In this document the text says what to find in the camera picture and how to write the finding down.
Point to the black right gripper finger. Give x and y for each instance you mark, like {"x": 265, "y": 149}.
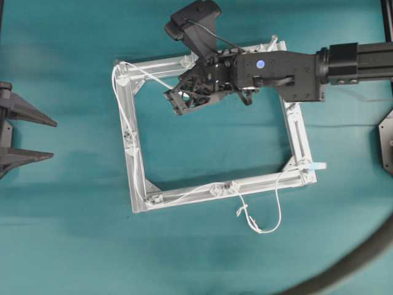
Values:
{"x": 13, "y": 157}

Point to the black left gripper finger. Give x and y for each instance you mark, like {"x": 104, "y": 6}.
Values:
{"x": 16, "y": 108}

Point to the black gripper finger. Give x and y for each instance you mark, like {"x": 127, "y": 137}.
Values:
{"x": 180, "y": 101}

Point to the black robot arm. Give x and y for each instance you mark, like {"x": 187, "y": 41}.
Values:
{"x": 338, "y": 65}

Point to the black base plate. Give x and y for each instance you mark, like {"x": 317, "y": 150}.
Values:
{"x": 385, "y": 139}

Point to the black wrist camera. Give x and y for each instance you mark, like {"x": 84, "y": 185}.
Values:
{"x": 195, "y": 26}

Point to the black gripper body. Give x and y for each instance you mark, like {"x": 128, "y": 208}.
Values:
{"x": 293, "y": 75}

